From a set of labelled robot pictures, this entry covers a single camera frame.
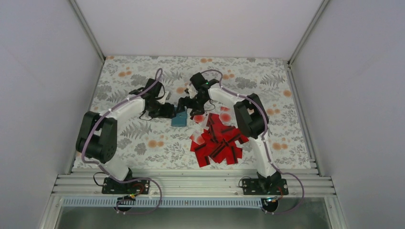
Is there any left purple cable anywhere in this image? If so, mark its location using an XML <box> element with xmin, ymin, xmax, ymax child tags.
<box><xmin>81</xmin><ymin>68</ymin><xmax>163</xmax><ymax>216</ymax></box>

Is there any white card with red circle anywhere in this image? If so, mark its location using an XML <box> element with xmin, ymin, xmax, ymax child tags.
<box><xmin>193</xmin><ymin>114</ymin><xmax>207</xmax><ymax>125</ymax></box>

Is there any pile of red cards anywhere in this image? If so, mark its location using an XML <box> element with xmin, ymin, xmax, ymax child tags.
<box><xmin>190</xmin><ymin>106</ymin><xmax>249</xmax><ymax>167</ymax></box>

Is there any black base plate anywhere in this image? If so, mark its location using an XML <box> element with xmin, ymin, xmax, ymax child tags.
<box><xmin>239</xmin><ymin>178</ymin><xmax>289</xmax><ymax>196</ymax></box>
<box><xmin>101</xmin><ymin>178</ymin><xmax>150</xmax><ymax>195</ymax></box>

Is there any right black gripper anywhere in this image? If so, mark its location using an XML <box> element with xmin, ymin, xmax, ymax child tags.
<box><xmin>176</xmin><ymin>93</ymin><xmax>208</xmax><ymax>116</ymax></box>

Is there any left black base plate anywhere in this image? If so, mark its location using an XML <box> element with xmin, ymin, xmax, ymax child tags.
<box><xmin>101</xmin><ymin>178</ymin><xmax>150</xmax><ymax>195</ymax></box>

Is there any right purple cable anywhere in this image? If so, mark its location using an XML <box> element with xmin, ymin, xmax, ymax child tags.
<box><xmin>199</xmin><ymin>69</ymin><xmax>305</xmax><ymax>216</ymax></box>

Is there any teal card holder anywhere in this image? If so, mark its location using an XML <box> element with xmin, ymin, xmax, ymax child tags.
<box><xmin>171</xmin><ymin>111</ymin><xmax>188</xmax><ymax>127</ymax></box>

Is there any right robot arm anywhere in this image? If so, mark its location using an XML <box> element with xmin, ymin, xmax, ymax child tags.
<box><xmin>176</xmin><ymin>73</ymin><xmax>282</xmax><ymax>194</ymax></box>

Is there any purple cable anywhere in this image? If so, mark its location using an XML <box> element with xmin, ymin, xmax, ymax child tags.
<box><xmin>81</xmin><ymin>68</ymin><xmax>163</xmax><ymax>216</ymax></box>
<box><xmin>199</xmin><ymin>69</ymin><xmax>305</xmax><ymax>216</ymax></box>

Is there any floral patterned table mat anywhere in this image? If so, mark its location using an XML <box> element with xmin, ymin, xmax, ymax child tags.
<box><xmin>91</xmin><ymin>56</ymin><xmax>311</xmax><ymax>169</ymax></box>

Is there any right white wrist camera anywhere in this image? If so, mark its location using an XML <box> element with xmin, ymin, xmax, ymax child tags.
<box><xmin>184</xmin><ymin>83</ymin><xmax>198</xmax><ymax>98</ymax></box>

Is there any aluminium rail frame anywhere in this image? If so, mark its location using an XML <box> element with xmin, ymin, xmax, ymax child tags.
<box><xmin>52</xmin><ymin>168</ymin><xmax>336</xmax><ymax>198</ymax></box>

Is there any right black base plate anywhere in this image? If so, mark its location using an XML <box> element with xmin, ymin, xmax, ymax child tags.
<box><xmin>239</xmin><ymin>178</ymin><xmax>289</xmax><ymax>196</ymax></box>

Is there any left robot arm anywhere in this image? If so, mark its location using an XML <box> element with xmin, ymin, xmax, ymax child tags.
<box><xmin>75</xmin><ymin>78</ymin><xmax>175</xmax><ymax>193</ymax></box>

